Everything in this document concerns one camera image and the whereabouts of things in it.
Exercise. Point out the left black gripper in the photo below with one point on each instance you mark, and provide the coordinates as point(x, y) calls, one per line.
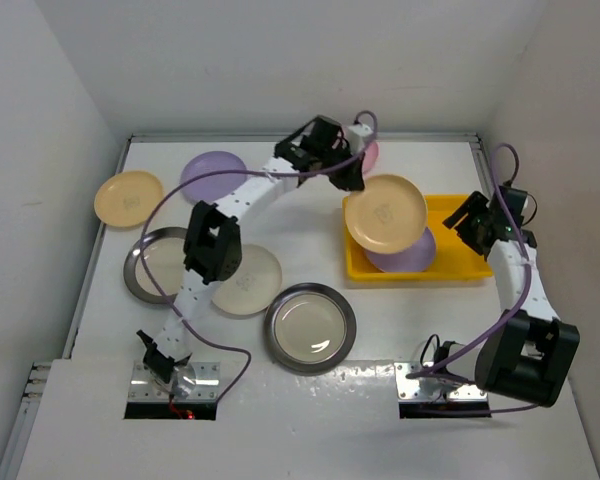
point(350, 178)

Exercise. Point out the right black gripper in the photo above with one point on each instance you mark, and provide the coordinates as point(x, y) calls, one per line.
point(477, 203)

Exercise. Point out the pink plastic plate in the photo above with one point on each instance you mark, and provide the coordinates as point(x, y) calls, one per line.
point(370, 158)

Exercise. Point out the orange plastic plate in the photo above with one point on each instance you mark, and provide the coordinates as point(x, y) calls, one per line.
point(388, 216)
point(127, 199)

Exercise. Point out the purple plastic plate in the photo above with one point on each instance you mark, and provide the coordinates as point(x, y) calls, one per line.
point(415, 259)
point(212, 188)

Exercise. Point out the cream plastic plate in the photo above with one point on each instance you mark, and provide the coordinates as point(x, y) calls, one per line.
point(253, 286)

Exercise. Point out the steel rimmed plate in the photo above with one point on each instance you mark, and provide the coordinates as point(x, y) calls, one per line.
point(309, 329)
point(163, 254)

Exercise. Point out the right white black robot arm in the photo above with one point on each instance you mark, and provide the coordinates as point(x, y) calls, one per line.
point(526, 355)

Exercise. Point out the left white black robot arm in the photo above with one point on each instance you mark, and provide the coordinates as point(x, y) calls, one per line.
point(213, 247)

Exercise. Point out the yellow plastic bin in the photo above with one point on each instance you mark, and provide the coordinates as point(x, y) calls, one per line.
point(454, 261)

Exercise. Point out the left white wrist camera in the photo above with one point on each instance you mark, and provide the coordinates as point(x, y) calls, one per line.
point(359, 136)

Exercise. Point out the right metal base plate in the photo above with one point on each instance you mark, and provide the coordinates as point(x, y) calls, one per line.
point(412, 387)

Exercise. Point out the metal base plate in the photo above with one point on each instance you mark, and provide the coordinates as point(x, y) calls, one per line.
point(196, 382)
point(412, 387)

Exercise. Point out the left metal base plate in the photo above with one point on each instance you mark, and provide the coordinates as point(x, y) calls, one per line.
point(196, 382)

